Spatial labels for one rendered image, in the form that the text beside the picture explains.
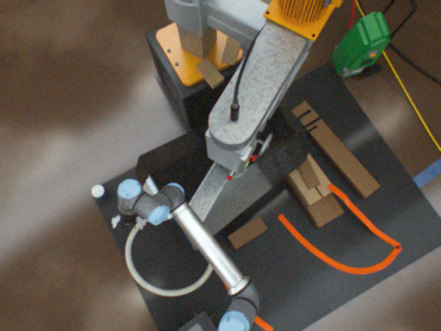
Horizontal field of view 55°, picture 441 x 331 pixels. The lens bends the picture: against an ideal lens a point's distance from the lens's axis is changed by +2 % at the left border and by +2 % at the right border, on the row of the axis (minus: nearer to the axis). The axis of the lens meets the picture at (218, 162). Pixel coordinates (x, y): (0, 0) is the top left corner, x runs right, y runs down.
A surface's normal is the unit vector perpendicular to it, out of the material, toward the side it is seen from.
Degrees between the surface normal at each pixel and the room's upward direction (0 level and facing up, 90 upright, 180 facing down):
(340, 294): 0
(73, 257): 0
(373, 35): 34
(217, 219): 45
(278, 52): 0
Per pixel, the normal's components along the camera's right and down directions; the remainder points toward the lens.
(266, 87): -0.01, -0.25
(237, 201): 0.40, 0.38
